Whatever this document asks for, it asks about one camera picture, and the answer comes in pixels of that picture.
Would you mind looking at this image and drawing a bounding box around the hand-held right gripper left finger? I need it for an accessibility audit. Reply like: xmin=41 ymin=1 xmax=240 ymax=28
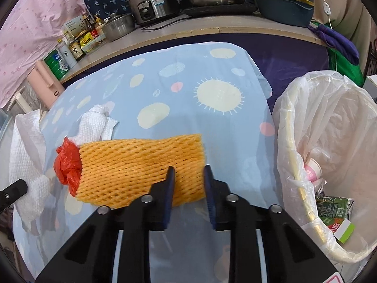
xmin=35 ymin=166 xmax=176 ymax=283

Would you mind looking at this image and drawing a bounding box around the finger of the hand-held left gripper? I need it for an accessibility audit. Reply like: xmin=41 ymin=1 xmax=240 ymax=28
xmin=0 ymin=179 xmax=28 ymax=213

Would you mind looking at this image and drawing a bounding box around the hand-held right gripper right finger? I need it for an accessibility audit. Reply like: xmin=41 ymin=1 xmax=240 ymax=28
xmin=203 ymin=165 xmax=339 ymax=283

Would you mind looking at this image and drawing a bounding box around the white textured sheet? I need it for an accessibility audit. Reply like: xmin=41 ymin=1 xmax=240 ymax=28
xmin=9 ymin=110 xmax=52 ymax=227

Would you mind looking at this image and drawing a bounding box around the orange foam fruit net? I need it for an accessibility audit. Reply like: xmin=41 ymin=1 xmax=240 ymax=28
xmin=75 ymin=133 xmax=206 ymax=207

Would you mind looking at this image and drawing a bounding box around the dark green drink carton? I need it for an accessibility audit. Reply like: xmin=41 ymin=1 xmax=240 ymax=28
xmin=316 ymin=196 xmax=355 ymax=225

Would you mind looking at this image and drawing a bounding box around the waste bin with white liner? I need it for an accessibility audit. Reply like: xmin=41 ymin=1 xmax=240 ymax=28
xmin=271 ymin=70 xmax=377 ymax=263

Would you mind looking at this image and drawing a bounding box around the light green drink carton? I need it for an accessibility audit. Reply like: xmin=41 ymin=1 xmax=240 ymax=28
xmin=332 ymin=220 xmax=356 ymax=245

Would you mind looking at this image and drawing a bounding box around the red plastic bag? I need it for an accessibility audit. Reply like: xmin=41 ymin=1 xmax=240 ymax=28
xmin=54 ymin=136 xmax=83 ymax=196

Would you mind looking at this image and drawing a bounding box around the clear plastic container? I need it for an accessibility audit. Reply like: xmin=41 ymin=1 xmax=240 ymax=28
xmin=0 ymin=106 xmax=15 ymax=145

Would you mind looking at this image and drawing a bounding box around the blue printed cloth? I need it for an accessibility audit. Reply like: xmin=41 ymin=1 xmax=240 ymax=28
xmin=12 ymin=42 xmax=285 ymax=283

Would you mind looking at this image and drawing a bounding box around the pink white paper cup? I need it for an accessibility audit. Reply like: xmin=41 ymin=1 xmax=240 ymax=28
xmin=303 ymin=158 xmax=325 ymax=183

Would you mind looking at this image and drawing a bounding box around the white crumpled tissue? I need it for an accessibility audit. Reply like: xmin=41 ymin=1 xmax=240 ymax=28
xmin=77 ymin=104 xmax=119 ymax=146

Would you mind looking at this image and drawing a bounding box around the green tin can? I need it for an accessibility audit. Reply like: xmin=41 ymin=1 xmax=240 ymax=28
xmin=44 ymin=49 xmax=70 ymax=81

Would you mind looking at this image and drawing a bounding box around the white label bottle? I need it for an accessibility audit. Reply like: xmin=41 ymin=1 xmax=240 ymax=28
xmin=57 ymin=38 xmax=78 ymax=69

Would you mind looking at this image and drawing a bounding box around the dark purple sheet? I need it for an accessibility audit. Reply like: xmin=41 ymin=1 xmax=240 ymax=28
xmin=247 ymin=43 xmax=329 ymax=107

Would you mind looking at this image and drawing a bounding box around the dark soy sauce bottle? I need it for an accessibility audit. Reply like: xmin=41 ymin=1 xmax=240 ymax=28
xmin=65 ymin=31 xmax=86 ymax=62

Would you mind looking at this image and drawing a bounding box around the clear food container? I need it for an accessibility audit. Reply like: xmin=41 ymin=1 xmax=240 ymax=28
xmin=81 ymin=35 xmax=107 ymax=54

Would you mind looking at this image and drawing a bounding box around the pink dotted cloth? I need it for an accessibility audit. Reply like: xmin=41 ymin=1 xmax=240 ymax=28
xmin=0 ymin=0 xmax=101 ymax=108

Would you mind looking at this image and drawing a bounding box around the small steel pot with lid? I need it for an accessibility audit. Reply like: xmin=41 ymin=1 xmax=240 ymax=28
xmin=101 ymin=12 xmax=136 ymax=42

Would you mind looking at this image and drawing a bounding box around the white green box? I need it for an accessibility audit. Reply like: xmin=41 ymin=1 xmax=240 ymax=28
xmin=62 ymin=16 xmax=89 ymax=39

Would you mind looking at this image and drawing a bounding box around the dark bottle red label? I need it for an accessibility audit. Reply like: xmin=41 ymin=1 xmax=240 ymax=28
xmin=83 ymin=14 xmax=98 ymax=40

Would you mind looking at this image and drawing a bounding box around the yellow oil bottle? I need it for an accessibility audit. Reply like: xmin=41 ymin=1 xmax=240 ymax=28
xmin=94 ymin=17 xmax=106 ymax=36

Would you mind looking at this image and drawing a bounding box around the black induction cooktop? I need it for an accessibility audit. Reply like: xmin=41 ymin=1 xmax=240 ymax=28
xmin=183 ymin=3 xmax=257 ymax=17

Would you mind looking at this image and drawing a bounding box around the green bag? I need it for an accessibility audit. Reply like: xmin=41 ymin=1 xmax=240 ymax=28
xmin=312 ymin=21 xmax=366 ymax=87

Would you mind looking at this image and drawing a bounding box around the steel rice cooker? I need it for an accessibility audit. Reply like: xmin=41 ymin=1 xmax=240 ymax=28
xmin=126 ymin=0 xmax=184 ymax=25

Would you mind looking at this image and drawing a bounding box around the teal plastic basin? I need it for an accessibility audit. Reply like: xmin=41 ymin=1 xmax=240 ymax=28
xmin=255 ymin=0 xmax=314 ymax=27

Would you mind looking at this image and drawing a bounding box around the purple cloth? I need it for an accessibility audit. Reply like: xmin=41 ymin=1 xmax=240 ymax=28
xmin=308 ymin=24 xmax=360 ymax=65

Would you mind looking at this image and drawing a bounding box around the beige curtain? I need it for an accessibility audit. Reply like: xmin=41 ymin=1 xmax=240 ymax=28
xmin=303 ymin=0 xmax=377 ymax=74

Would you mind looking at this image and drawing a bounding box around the black power cable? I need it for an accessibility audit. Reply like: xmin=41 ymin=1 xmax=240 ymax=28
xmin=141 ymin=15 xmax=195 ymax=30

